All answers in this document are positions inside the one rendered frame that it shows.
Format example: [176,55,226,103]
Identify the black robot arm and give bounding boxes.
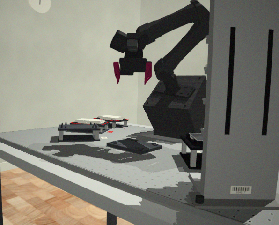
[110,0,210,98]

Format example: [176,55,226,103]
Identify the black cylinder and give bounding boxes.
[195,195,204,204]

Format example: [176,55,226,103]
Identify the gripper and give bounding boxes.
[113,58,152,84]

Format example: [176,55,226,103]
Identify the grey tower with black slots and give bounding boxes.
[189,0,279,200]

